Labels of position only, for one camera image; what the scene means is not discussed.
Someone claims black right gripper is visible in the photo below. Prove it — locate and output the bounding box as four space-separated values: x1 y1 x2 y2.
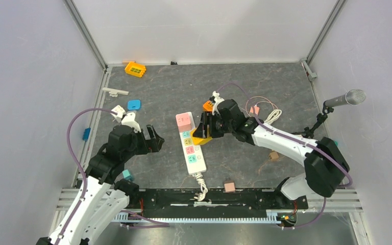
193 112 234 139

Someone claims yellow cube socket adapter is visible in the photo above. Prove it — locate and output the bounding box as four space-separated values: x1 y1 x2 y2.
191 135 212 145

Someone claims pink cube socket adapter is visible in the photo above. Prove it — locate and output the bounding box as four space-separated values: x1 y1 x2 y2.
176 112 192 133

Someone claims white multicolour power strip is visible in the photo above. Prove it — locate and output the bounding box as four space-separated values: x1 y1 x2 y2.
179 112 207 175

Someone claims white cube adapter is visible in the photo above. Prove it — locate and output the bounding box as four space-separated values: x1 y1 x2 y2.
110 105 126 123

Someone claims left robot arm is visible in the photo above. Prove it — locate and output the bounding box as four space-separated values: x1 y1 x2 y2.
37 125 164 244

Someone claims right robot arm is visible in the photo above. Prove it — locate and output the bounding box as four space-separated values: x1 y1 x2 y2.
192 100 350 208

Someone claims teal plug adapter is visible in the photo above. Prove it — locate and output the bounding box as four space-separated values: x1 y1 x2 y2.
122 169 134 182

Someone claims small pink plug adapter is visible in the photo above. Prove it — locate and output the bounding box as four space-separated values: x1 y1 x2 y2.
224 180 236 193

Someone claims orange power strip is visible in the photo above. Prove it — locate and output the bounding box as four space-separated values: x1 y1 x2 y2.
203 100 213 112

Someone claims blue rounded adapter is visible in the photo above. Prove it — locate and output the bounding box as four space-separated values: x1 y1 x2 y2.
127 100 141 111

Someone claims wooden letter cube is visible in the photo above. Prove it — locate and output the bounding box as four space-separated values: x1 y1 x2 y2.
268 151 280 161

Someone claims yellow toy brick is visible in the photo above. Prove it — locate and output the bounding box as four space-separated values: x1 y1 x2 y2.
125 62 146 78

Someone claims grey microphone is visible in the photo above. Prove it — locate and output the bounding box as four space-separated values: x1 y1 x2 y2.
323 89 366 108

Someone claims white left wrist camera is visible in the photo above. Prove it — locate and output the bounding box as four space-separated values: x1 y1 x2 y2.
121 112 141 133

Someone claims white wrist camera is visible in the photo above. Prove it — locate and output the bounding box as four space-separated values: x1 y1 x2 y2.
121 112 141 133
210 91 224 115

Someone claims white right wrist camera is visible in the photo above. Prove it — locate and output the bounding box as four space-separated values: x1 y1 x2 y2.
210 91 224 115

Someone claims pink charger with cable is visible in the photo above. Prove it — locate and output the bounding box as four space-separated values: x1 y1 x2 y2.
244 96 280 119

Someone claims white flat bracket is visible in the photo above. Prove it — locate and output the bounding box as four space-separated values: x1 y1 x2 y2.
102 87 129 97

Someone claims white coiled cable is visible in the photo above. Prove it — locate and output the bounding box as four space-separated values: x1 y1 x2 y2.
193 172 209 202

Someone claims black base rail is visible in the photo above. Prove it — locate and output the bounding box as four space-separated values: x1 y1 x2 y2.
114 179 309 218

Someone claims blue wall clip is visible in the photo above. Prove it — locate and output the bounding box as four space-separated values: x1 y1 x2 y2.
82 128 91 142

